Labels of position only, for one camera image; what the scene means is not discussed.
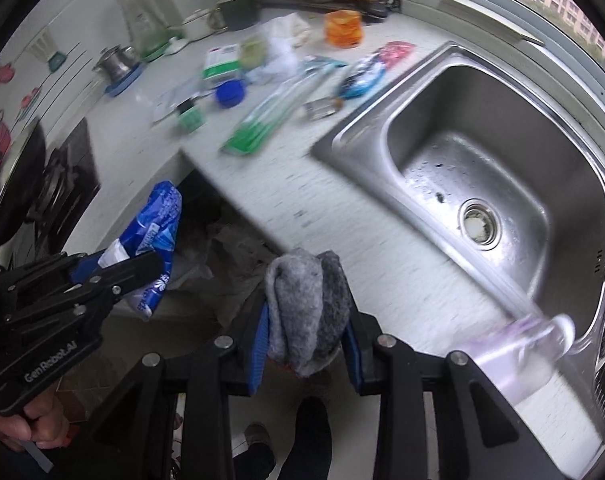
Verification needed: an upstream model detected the grey cloth rag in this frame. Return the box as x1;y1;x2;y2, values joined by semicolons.
264;248;352;377

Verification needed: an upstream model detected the blue white plastic bag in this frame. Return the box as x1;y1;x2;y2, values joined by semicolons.
70;181;182;320

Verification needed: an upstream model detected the clear plastic bottle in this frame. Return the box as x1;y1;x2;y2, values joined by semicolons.
462;314;575;405

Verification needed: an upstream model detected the green clear plastic wrapper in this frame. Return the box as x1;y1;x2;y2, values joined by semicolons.
222;56;348;156

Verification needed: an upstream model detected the white plastic trash bag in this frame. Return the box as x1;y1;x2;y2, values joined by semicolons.
168;222;278;327

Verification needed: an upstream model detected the left hand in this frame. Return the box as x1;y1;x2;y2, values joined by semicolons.
0;385;69;451

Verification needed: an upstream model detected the slipper foot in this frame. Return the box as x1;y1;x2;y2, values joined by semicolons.
244;422;273;456

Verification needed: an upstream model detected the stainless steel sink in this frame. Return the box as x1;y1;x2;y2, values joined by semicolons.
312;42;605;432

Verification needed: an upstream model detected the clear plastic packet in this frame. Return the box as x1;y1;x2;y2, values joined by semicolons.
152;77;211;124

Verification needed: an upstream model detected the small glass vial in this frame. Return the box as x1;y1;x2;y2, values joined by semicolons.
303;98;343;120

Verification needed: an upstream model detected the blue coaster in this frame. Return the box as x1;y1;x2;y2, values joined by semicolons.
104;63;144;98

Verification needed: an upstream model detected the small green black bottle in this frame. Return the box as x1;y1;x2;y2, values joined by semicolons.
176;99;205;132

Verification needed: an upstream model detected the blue bottle cap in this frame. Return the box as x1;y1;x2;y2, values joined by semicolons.
214;79;246;108

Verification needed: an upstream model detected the steel teapot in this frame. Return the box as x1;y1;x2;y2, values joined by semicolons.
93;46;140;84

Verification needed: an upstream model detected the blue pink snack wrapper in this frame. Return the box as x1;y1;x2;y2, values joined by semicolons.
336;40;415;100

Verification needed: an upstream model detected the green white medicine box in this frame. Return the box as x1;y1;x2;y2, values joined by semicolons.
203;44;240;81

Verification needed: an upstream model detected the scrub brush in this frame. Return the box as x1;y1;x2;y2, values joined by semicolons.
238;34;269;72

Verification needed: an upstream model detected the glass carafe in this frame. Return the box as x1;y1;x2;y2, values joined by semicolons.
116;0;170;62

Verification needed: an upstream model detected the orange plastic jar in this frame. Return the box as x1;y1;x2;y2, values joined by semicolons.
324;10;363;49

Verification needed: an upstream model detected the white crumpled tissue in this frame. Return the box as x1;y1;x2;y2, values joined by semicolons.
240;13;311;86

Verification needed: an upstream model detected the white ceramic cup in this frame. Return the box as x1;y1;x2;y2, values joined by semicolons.
181;9;219;42

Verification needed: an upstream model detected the dark green mug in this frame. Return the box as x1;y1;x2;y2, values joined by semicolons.
218;0;260;32

